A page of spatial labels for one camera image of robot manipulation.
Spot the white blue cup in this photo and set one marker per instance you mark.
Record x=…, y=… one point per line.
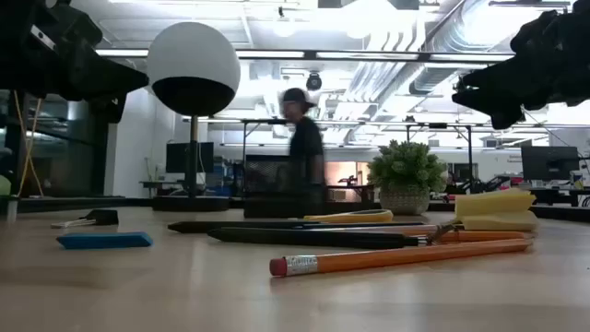
x=577, y=180

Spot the black binder clip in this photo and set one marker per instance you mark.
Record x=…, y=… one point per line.
x=101, y=216

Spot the white globe lamp black base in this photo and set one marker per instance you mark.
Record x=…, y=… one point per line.
x=193, y=55

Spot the black pen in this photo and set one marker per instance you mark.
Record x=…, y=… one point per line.
x=299, y=237
x=221, y=226
x=369, y=224

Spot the black table frame rails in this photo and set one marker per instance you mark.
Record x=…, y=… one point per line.
x=69, y=204

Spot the overhead beam with light strips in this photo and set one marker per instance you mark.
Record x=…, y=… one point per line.
x=369, y=55

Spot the yellow sticky notes pad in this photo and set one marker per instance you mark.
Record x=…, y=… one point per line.
x=493, y=207

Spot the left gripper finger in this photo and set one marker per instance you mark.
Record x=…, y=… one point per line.
x=109, y=108
x=110, y=78

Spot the person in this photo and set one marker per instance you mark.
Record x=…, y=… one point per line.
x=306, y=143

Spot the black overhead camera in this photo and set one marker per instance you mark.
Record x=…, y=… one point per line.
x=314, y=82

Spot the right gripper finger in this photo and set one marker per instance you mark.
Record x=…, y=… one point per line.
x=498, y=108
x=498, y=77

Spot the green potted plant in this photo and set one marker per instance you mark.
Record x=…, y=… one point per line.
x=405, y=170

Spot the black mesh desk organizer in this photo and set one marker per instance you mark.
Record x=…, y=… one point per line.
x=265, y=180

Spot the black background monitor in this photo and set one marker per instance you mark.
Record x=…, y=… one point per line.
x=177, y=157
x=548, y=161

